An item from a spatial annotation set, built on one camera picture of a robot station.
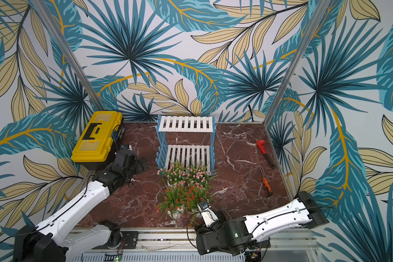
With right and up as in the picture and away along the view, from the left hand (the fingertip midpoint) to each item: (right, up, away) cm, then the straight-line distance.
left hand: (138, 164), depth 82 cm
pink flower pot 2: (+31, -5, -4) cm, 31 cm away
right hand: (+32, -24, -12) cm, 42 cm away
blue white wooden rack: (+25, +13, +28) cm, 40 cm away
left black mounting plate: (-1, -33, -9) cm, 34 cm away
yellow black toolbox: (-22, +16, +9) cm, 29 cm away
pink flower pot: (+20, -5, -4) cm, 20 cm away
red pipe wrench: (+71, +10, +25) cm, 76 cm away
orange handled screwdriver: (+68, -14, +6) cm, 69 cm away
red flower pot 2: (+29, -12, -9) cm, 32 cm away
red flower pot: (+20, -14, -10) cm, 26 cm away
